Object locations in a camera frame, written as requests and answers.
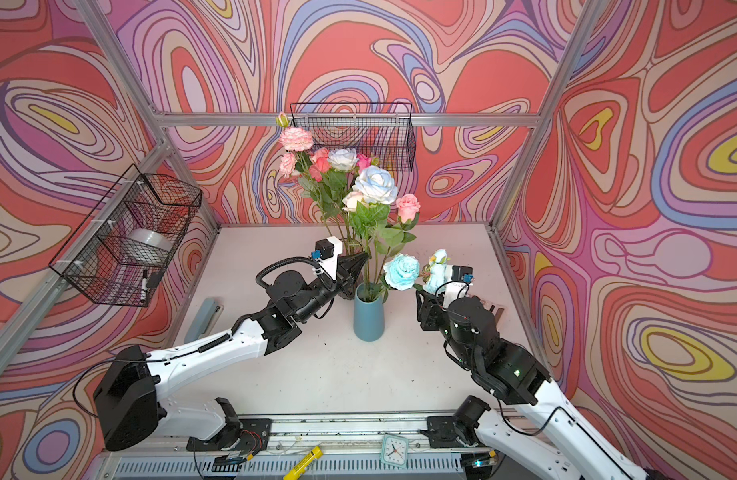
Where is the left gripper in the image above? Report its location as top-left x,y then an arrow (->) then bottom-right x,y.
291,251 -> 366,327

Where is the teal ceramic vase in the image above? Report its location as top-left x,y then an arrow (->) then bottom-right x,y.
354,283 -> 385,342

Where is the dark pink rose stem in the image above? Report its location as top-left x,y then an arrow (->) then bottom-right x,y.
356,153 -> 373,173

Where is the salmon pink rose stem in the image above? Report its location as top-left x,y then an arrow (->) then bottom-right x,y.
308,148 -> 332,182

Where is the large pink carnation stem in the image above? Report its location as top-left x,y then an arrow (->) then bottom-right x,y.
276,113 -> 316,197

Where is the cream white rose stem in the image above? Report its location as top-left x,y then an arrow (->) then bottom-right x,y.
342,190 -> 364,253

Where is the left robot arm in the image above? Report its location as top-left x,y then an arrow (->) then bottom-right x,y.
94,252 -> 368,452

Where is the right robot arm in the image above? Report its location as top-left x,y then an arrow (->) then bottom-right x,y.
415,290 -> 664,479

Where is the teal alarm clock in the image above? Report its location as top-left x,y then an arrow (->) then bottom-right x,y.
379,434 -> 409,468

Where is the blue stapler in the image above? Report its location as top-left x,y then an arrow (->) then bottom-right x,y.
184,298 -> 224,343

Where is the yellow marker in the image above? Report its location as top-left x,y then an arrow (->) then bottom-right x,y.
284,446 -> 324,480

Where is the black marker pen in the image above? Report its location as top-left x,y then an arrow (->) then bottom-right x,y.
140,268 -> 150,306

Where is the grey tape roll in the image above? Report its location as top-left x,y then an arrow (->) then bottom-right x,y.
128,228 -> 172,251

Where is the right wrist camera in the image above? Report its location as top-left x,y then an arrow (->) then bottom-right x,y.
443,265 -> 474,303

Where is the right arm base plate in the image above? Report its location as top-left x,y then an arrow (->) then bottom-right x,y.
426,413 -> 510,450

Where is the back wire basket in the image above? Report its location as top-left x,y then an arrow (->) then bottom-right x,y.
290,100 -> 416,172

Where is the wire basket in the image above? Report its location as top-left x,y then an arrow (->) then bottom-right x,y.
48,165 -> 202,308
290,100 -> 416,172

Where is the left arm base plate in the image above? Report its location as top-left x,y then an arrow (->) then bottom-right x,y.
186,418 -> 272,454

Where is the left wire basket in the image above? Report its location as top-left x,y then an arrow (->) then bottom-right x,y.
48,165 -> 202,308

